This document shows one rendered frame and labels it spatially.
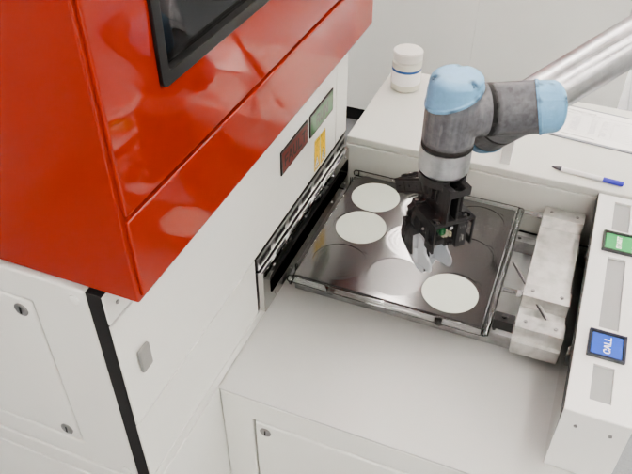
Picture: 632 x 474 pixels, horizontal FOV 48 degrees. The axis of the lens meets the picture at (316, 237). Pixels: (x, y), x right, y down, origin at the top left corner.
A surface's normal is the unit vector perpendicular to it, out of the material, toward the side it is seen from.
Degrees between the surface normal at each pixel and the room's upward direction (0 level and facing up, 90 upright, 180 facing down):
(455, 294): 1
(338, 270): 0
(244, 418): 90
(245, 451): 90
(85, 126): 90
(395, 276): 0
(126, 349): 90
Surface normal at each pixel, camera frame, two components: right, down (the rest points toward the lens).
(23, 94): -0.37, 0.60
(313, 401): 0.00, -0.76
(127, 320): 0.93, 0.24
